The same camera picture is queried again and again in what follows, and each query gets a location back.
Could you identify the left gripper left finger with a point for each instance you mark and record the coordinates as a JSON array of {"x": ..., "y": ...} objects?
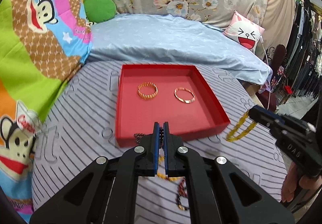
[{"x": 105, "y": 191}]

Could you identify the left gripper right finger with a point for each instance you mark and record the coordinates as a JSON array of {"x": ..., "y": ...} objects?
[{"x": 217, "y": 190}]

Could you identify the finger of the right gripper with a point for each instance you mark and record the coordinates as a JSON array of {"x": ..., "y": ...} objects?
[
  {"x": 276, "y": 125},
  {"x": 261, "y": 112}
]

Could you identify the red jewelry tray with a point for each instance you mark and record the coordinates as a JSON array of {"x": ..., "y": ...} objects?
[{"x": 146, "y": 96}]

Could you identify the person's right hand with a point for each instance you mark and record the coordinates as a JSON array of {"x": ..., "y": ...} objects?
[{"x": 291, "y": 181}]

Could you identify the dark red chair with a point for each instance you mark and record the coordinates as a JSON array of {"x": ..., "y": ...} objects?
[{"x": 265, "y": 94}]

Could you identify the hanging clothes rack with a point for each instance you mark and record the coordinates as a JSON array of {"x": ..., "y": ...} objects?
[{"x": 299, "y": 50}]

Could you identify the thin gold bangle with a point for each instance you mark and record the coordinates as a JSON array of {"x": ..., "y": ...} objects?
[{"x": 184, "y": 95}]

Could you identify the white laughing face cushion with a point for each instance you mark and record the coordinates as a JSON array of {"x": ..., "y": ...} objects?
[{"x": 244, "y": 32}]

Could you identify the light blue pillow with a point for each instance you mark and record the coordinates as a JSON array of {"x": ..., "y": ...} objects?
[{"x": 157, "y": 38}]

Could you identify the cartoon monkey colourful blanket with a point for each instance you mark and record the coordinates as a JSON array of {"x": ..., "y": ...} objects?
[{"x": 43, "y": 45}]

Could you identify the green round cushion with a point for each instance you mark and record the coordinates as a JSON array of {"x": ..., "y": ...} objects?
[{"x": 98, "y": 11}]

